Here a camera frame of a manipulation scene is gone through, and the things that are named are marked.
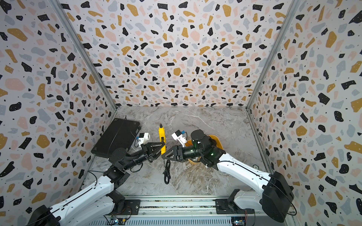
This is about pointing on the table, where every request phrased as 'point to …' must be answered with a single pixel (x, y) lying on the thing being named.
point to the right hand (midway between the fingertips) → (166, 159)
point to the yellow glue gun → (167, 165)
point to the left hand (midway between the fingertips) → (164, 147)
